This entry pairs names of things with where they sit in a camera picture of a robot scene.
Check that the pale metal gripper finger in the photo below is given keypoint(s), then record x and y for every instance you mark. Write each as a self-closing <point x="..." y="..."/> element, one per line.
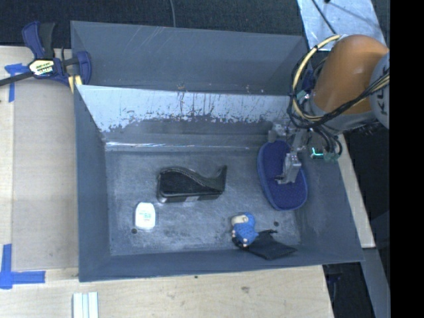
<point x="291" y="169"/>
<point x="276" y="132"/>

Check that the grey metal bin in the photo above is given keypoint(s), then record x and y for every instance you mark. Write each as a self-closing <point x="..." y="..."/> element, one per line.
<point x="198" y="58"/>

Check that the white dental floss box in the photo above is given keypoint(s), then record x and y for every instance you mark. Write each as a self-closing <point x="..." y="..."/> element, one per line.
<point x="145" y="216"/>

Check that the black cloth pouch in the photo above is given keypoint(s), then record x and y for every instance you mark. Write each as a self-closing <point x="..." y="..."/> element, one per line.
<point x="273" y="248"/>

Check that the blue toy figure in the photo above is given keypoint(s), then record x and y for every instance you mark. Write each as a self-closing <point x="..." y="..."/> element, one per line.
<point x="245" y="229"/>

